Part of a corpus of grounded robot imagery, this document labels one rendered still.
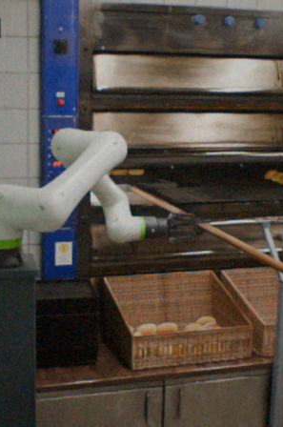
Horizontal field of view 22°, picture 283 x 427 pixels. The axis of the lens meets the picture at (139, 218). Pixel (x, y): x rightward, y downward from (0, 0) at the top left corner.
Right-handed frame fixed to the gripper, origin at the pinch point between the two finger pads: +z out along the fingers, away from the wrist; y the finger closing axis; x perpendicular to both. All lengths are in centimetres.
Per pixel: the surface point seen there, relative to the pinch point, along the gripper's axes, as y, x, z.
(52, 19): -82, -50, -52
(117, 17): -84, -54, -22
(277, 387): 71, 7, 36
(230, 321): 51, -25, 27
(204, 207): 3, -53, 23
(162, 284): 39, -49, 1
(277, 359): 58, 7, 35
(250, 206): 3, -53, 47
